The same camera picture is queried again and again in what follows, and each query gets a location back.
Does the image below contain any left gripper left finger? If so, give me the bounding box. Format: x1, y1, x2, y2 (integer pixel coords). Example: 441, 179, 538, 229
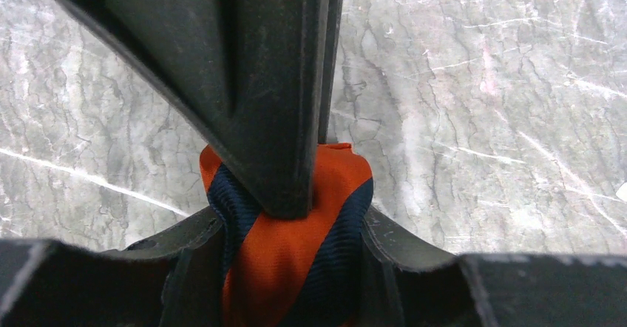
1, 209, 223, 326

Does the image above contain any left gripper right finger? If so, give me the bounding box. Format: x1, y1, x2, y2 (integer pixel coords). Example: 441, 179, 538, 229
358, 209, 626, 326

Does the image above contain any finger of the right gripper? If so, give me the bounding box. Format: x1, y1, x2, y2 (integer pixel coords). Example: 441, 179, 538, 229
56, 0, 342, 219

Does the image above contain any orange navy striped tie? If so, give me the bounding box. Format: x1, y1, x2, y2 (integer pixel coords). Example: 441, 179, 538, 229
200, 143, 373, 326

